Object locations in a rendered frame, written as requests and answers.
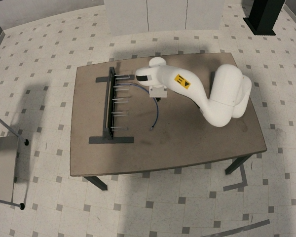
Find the dark grey metal rack with hooks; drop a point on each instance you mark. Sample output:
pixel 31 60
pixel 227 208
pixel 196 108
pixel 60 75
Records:
pixel 108 132

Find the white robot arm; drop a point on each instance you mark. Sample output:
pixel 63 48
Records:
pixel 229 95

